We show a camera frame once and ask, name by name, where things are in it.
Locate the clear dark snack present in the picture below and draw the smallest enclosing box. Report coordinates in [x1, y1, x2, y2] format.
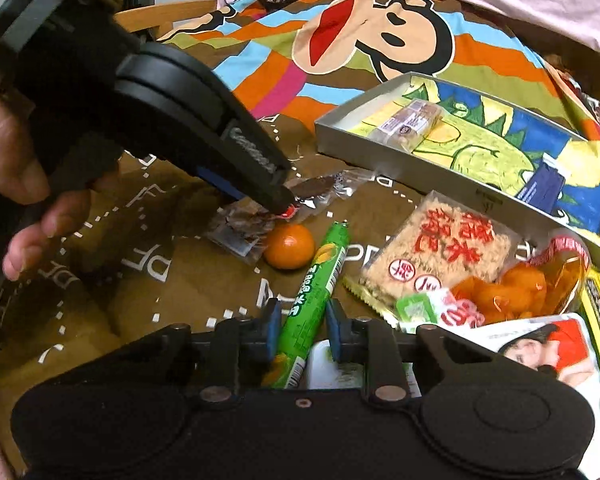
[205, 167, 376, 266]

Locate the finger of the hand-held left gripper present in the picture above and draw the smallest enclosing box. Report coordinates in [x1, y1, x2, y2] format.
[200, 80, 302, 222]
[194, 162, 253, 206]

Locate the rice cracker packet red print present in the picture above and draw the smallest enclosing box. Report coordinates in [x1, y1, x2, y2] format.
[344, 191, 523, 328]

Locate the white snack packet red print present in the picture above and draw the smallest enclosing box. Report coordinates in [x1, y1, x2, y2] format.
[307, 312, 600, 480]

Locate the green tube snack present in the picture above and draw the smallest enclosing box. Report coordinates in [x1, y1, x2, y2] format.
[267, 220, 352, 391]

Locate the dark blue packet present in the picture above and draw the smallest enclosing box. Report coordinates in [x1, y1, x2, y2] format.
[515, 155, 573, 211]

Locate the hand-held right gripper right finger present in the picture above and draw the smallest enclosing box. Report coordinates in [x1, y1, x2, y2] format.
[325, 300, 502, 405]

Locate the red white candy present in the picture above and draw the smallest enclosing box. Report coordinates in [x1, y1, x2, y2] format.
[437, 297, 486, 331]

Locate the small green candy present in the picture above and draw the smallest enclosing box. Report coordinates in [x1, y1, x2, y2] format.
[396, 292, 448, 323]

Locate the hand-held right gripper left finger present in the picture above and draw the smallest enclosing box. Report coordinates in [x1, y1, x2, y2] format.
[130, 300, 286, 406]

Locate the orange dried fruit packet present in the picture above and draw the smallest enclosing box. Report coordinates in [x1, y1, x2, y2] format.
[450, 234, 593, 326]

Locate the person's left hand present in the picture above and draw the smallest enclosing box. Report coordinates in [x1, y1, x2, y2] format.
[0, 87, 97, 282]

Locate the printed cartoon blanket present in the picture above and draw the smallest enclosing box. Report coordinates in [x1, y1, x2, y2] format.
[0, 0, 600, 480]

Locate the clear biscuit packet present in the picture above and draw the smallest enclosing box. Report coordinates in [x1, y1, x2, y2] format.
[367, 99, 443, 153]

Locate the orange mandarin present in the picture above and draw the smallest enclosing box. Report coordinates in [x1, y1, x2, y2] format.
[264, 223, 316, 271]

